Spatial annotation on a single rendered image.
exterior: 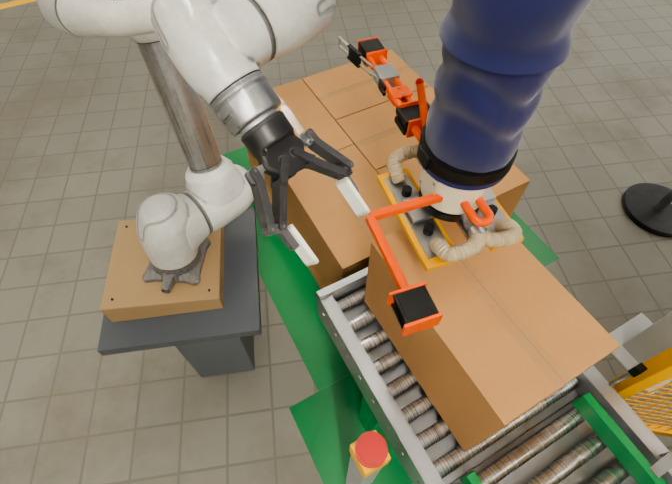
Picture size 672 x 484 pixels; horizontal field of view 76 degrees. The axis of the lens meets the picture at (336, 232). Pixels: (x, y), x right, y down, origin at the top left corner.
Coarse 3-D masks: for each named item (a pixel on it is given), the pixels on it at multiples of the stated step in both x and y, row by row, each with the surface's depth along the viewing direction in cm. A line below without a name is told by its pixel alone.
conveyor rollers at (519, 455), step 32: (352, 320) 161; (416, 384) 149; (576, 384) 148; (416, 416) 142; (576, 416) 141; (480, 448) 136; (544, 448) 137; (576, 448) 137; (544, 480) 131; (608, 480) 131
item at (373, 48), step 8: (360, 40) 145; (368, 40) 145; (376, 40) 145; (360, 48) 145; (368, 48) 142; (376, 48) 142; (384, 48) 142; (368, 56) 142; (376, 56) 143; (384, 56) 144
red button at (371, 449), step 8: (368, 432) 94; (360, 440) 93; (368, 440) 93; (376, 440) 93; (384, 440) 93; (360, 448) 92; (368, 448) 92; (376, 448) 92; (384, 448) 92; (360, 456) 91; (368, 456) 91; (376, 456) 91; (384, 456) 91; (368, 464) 90; (376, 464) 90
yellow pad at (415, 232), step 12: (384, 180) 127; (408, 180) 127; (384, 192) 126; (396, 192) 124; (408, 192) 121; (396, 216) 122; (408, 216) 119; (408, 228) 117; (420, 228) 117; (432, 228) 114; (420, 240) 115; (420, 252) 113; (432, 252) 112; (432, 264) 111; (444, 264) 112
